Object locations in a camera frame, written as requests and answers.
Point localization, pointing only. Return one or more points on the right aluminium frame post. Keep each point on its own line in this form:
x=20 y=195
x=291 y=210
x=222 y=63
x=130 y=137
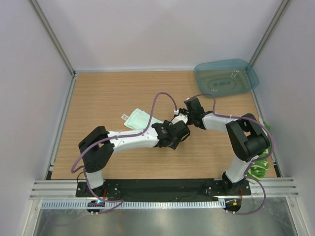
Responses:
x=282 y=8

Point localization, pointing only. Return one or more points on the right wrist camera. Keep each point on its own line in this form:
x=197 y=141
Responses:
x=193 y=106

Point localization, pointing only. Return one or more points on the teal transparent plastic basin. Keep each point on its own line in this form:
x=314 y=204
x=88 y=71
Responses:
x=225 y=77

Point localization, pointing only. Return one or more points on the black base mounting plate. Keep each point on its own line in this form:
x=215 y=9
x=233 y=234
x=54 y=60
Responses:
x=118 y=188

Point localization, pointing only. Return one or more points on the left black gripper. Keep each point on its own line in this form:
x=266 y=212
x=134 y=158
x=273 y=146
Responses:
x=174 y=144

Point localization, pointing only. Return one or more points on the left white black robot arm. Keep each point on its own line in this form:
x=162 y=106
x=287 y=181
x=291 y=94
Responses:
x=98 y=147

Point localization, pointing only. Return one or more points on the white slotted cable duct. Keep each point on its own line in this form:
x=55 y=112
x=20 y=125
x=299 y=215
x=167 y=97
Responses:
x=90 y=204

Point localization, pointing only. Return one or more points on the aluminium frame post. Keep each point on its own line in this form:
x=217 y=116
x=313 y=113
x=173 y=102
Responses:
x=282 y=8
x=47 y=27

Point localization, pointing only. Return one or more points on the green patterned towel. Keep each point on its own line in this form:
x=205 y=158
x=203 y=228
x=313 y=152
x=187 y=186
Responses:
x=260 y=166

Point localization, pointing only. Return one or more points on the light mint green towel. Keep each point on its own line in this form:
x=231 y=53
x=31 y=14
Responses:
x=138 y=119

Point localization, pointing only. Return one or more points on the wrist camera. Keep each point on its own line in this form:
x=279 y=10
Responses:
x=180 y=127
x=193 y=106

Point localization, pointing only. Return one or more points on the left aluminium frame post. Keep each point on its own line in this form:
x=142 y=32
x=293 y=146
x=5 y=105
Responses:
x=47 y=27

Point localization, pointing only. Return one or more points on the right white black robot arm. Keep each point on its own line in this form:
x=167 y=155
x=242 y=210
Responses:
x=247 y=138

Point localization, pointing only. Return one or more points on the aluminium front rail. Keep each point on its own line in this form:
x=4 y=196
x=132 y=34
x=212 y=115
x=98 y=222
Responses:
x=65 y=189

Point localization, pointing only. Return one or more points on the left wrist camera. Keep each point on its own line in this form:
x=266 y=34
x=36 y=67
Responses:
x=180 y=127

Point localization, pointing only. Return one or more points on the white barcode towel label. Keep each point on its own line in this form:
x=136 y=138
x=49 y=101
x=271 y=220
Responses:
x=125 y=117

